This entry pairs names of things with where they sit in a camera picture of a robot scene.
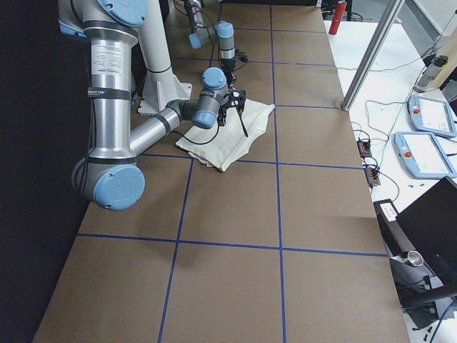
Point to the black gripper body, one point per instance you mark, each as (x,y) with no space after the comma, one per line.
(227,64)
(223,118)

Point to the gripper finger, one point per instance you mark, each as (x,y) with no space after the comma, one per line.
(240,116)
(232,81)

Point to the cream long-sleeve cat shirt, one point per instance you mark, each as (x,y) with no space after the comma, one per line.
(219,147)

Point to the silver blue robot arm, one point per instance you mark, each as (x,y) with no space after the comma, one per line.
(136,99)
(221,34)

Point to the red cylindrical bottle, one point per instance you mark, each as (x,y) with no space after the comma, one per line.
(337,17)

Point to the far orange black adapter box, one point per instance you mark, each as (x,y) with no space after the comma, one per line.
(364,148)

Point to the orange black adapter box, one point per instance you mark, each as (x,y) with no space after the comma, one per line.
(364,148)
(372,175)

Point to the near orange black adapter box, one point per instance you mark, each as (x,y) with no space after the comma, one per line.
(372,175)

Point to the near blue teach pendant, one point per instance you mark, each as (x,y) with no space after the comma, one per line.
(422,155)

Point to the blue teach pendant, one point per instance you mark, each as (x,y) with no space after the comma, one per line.
(431,115)
(422,155)

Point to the clear plastic bottle green cap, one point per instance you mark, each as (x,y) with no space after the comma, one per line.
(431,72)

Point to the far blue teach pendant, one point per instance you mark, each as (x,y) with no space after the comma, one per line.
(431,115)

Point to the black box white remote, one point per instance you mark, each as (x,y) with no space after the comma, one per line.
(393,235)

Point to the black laptop computer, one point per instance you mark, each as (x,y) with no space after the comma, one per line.
(430,224)

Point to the aluminium frame post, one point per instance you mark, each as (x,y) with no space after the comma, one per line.
(374,46)

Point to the black camera stand base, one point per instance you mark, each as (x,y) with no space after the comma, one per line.
(424,297)

